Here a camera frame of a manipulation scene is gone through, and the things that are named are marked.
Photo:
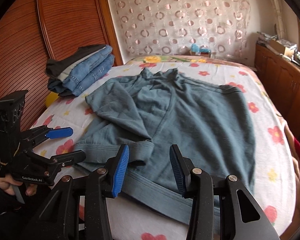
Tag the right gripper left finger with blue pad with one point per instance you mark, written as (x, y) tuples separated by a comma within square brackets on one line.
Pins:
[(107, 181)]

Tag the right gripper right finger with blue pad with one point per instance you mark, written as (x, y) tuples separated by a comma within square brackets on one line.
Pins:
[(191, 181)]

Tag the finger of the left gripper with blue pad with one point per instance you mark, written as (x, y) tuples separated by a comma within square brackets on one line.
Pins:
[(68, 159), (59, 133)]

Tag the grey-blue knit pants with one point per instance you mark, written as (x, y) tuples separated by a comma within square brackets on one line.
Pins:
[(150, 112)]

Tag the person's left hand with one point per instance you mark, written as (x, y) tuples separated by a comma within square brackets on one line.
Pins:
[(7, 183)]

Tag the yellow plush toy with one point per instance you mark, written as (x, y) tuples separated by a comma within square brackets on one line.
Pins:
[(50, 99)]

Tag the folded blue denim jeans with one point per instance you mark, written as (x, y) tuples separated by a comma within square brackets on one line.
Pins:
[(79, 76)]

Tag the folded black garment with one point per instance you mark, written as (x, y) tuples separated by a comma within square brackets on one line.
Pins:
[(54, 68)]

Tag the white floral bed sheet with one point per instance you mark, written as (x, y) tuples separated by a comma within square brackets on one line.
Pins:
[(128, 219)]

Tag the brown wooden wardrobe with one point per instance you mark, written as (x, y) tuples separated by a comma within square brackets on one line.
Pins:
[(33, 31)]

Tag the blue item on headboard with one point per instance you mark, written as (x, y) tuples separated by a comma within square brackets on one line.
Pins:
[(199, 51)]

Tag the pink floral blanket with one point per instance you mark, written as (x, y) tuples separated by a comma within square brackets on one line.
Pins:
[(277, 174)]

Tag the wooden sideboard cabinet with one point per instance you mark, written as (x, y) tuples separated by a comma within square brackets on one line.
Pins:
[(281, 81)]

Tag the pink circle pattern curtain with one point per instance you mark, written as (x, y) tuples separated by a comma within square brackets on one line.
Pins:
[(170, 27)]

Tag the cardboard box on cabinet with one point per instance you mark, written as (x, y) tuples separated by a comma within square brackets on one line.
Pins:
[(283, 47)]

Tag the beige side window curtain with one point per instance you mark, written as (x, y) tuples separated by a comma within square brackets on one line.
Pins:
[(279, 24)]

